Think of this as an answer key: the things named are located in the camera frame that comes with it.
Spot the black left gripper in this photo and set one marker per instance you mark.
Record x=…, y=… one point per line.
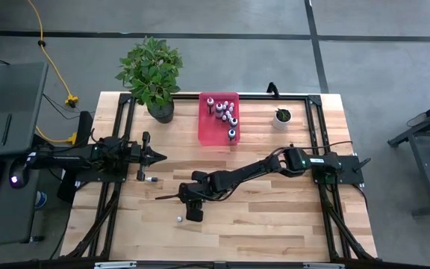
x=145, y=157

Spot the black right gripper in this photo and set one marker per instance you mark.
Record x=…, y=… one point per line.
x=194, y=198

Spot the large pink food coloring bottle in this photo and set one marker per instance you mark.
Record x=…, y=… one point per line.
x=210, y=101

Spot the large black food coloring bottle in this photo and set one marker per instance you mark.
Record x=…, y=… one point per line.
x=219, y=109

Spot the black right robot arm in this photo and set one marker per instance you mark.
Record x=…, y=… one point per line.
x=260, y=168

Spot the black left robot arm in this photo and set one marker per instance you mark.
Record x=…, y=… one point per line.
x=69, y=158

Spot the pink translucent plastic bin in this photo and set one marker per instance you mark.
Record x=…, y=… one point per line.
x=209, y=136

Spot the black upright box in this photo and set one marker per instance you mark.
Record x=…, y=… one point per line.
x=84, y=127

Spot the leafy plant in black pot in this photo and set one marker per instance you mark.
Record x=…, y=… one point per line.
x=149, y=74

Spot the succulent in white pot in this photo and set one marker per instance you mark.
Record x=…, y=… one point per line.
x=280, y=123

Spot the black hook clamp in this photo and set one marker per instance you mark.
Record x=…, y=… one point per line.
x=273, y=91

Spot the black computer mouse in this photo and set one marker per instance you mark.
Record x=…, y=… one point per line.
x=19, y=175

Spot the black pen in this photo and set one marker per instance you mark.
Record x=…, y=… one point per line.
x=6, y=129

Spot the dark grey desk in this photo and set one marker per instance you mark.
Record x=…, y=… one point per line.
x=9, y=93

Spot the black clamp lever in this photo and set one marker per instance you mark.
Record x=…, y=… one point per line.
x=360, y=165

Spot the black metal stand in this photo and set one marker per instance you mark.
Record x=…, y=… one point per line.
x=424, y=168

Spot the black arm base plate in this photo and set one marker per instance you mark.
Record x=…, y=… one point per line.
x=351, y=177
x=88, y=178

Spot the silver metal bracket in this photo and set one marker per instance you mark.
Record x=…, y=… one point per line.
x=323, y=266
x=114, y=265

